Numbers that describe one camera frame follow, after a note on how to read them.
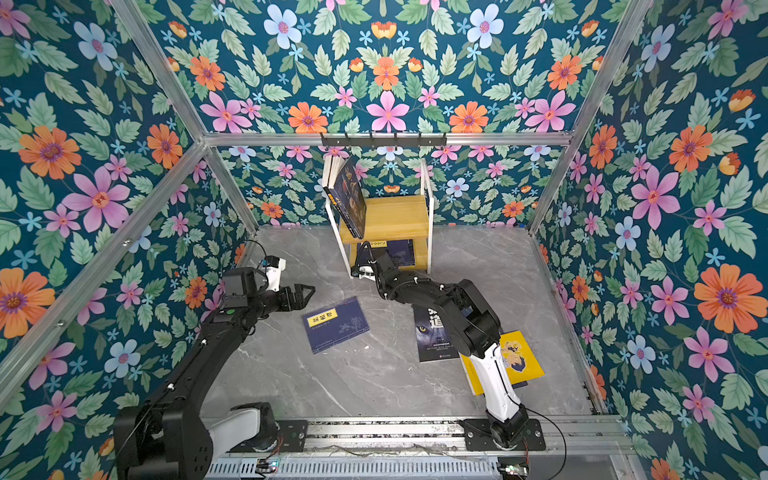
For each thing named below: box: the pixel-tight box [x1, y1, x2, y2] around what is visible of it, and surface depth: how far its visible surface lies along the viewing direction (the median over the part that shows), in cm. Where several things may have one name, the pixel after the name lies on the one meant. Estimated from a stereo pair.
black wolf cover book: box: [412, 304, 460, 362], surface depth 90 cm
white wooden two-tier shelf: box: [325, 158, 434, 280], surface depth 95 cm
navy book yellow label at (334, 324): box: [302, 296, 370, 355], surface depth 95 cm
